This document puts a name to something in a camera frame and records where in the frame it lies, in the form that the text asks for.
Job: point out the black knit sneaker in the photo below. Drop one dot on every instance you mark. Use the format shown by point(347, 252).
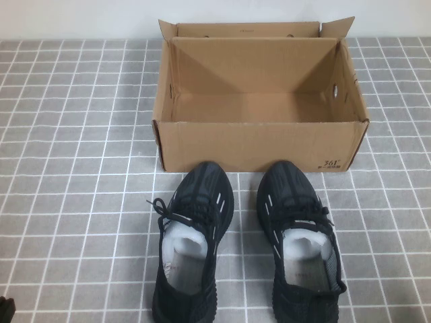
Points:
point(195, 303)
point(293, 304)

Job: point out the brown cardboard shoe box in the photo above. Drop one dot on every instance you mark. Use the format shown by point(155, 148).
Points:
point(256, 144)

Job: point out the white foam shoe stuffing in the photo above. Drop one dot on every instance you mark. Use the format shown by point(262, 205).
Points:
point(185, 247)
point(303, 249)

